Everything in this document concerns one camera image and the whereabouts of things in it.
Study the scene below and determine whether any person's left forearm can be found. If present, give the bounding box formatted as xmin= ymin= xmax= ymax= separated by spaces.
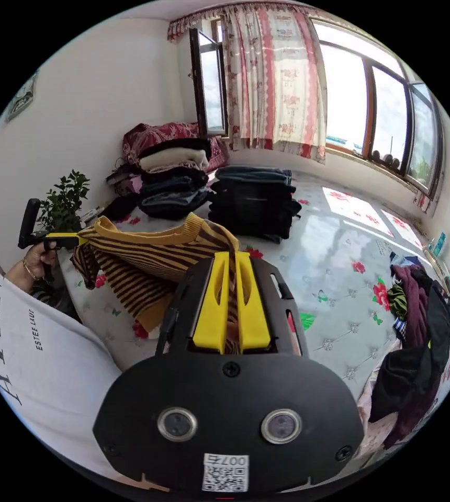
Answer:
xmin=3 ymin=261 xmax=38 ymax=293

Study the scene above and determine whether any folded clothes pile, cream sweater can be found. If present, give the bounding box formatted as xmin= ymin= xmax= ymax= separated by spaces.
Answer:
xmin=138 ymin=137 xmax=216 ymax=221

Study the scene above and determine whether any red and white floral curtain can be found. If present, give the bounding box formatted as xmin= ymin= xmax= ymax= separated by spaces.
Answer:
xmin=166 ymin=1 xmax=329 ymax=164

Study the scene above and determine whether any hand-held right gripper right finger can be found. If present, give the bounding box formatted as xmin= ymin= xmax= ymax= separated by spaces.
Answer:
xmin=235 ymin=252 xmax=272 ymax=354

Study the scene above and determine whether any green potted plant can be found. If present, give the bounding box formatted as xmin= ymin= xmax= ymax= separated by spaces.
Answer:
xmin=36 ymin=169 xmax=92 ymax=237

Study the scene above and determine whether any pile of unfolded clothes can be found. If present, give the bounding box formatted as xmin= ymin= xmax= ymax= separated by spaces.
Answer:
xmin=367 ymin=252 xmax=450 ymax=450

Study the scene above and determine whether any person's left hand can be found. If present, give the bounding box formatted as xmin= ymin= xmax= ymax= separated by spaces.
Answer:
xmin=22 ymin=239 xmax=59 ymax=281

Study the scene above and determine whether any red floral folded blanket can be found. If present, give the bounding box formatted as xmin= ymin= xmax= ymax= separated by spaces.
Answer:
xmin=122 ymin=121 xmax=230 ymax=174

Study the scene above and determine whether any bed with floral sheet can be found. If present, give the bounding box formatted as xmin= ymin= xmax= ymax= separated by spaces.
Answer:
xmin=58 ymin=172 xmax=450 ymax=465

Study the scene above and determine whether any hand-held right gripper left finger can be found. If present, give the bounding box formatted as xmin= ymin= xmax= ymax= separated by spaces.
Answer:
xmin=192 ymin=252 xmax=231 ymax=355

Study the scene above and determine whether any brown framed window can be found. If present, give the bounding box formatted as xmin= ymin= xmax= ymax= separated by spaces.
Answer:
xmin=188 ymin=17 xmax=446 ymax=201

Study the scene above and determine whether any pile of folded dark clothes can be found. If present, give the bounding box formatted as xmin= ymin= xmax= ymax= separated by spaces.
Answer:
xmin=207 ymin=166 xmax=303 ymax=245

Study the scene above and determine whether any yellow striped long sleeve sweater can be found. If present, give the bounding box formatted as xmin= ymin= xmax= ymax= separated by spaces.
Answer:
xmin=71 ymin=213 xmax=250 ymax=355

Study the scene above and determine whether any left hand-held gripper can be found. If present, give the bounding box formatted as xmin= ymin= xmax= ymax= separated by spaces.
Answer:
xmin=18 ymin=231 xmax=83 ymax=253

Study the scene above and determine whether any person's body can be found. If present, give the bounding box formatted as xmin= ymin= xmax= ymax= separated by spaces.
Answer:
xmin=0 ymin=242 xmax=171 ymax=493

